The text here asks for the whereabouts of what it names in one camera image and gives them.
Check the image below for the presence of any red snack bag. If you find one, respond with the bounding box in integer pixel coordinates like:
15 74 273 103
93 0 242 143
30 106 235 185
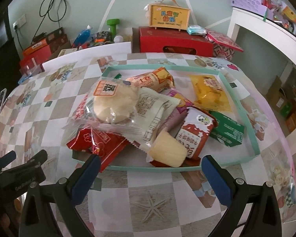
66 128 129 173

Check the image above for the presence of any green snack pack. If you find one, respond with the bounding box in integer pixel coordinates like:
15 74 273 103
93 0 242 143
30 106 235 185
210 111 245 147

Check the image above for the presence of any dark red milk snack pack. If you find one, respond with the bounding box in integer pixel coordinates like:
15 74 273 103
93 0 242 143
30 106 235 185
175 106 218 160

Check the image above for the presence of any pale yellow jelly cup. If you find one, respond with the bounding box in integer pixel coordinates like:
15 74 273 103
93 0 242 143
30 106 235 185
147 130 187 167

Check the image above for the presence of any round bun clear pack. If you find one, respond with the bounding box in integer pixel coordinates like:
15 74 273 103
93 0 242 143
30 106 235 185
64 76 141 135

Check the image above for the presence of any pink swiss roll pack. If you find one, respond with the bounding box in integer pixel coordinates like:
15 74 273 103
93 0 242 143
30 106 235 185
158 88 194 133

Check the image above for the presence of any yellow cake pack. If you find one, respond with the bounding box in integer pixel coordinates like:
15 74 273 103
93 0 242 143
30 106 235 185
189 75 232 112

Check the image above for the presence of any white biscuit pack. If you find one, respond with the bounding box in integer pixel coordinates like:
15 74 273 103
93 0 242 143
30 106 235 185
123 87 180 152

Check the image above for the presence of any orange swiss roll pack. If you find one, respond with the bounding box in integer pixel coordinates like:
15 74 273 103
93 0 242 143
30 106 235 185
126 67 175 93

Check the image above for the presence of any checkered tablecloth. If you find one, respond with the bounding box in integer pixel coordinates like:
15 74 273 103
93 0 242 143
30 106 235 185
0 53 296 236

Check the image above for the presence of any smartphone on stand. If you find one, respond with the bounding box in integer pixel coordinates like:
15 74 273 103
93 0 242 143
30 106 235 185
0 88 7 113

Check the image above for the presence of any clear plastic box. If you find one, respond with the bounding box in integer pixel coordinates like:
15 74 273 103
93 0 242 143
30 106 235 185
18 65 45 85

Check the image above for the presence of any black cabinet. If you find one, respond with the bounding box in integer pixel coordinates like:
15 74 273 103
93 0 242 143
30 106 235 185
0 39 21 95

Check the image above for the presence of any red box left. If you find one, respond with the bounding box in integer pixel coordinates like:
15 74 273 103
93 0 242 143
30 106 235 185
19 39 72 70

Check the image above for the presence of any teal-edged white tray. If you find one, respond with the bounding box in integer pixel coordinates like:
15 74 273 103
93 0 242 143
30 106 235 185
67 65 260 172

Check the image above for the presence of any orange flat box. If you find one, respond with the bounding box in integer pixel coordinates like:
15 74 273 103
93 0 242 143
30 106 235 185
22 27 65 57

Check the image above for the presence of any blue plastic bottle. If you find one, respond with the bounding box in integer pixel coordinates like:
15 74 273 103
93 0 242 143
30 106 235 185
71 25 92 48

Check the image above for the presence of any cardboard box of toys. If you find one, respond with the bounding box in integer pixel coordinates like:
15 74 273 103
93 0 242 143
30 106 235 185
65 28 133 50

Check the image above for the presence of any white shelf unit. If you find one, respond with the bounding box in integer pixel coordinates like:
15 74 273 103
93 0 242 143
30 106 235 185
227 8 296 69

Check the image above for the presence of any white foam board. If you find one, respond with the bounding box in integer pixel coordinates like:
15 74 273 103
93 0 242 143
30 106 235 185
42 42 132 71

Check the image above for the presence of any red patterned flat box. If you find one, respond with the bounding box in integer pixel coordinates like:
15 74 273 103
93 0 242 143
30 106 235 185
206 29 244 61

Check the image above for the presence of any green dumbbell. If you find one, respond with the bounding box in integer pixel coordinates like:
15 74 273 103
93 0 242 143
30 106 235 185
106 19 120 41

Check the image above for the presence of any red gift box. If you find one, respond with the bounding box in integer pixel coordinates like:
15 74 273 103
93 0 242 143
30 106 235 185
139 27 214 57

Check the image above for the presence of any light blue wipes pack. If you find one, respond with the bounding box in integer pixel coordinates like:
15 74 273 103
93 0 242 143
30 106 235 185
186 25 207 36

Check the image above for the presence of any wall power socket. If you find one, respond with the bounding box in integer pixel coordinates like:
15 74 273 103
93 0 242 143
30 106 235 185
13 14 26 29

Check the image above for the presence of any black hanging cable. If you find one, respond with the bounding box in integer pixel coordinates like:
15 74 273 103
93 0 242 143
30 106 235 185
32 0 68 42

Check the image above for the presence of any yellow handled gift case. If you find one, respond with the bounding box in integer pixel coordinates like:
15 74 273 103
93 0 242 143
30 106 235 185
145 0 190 31

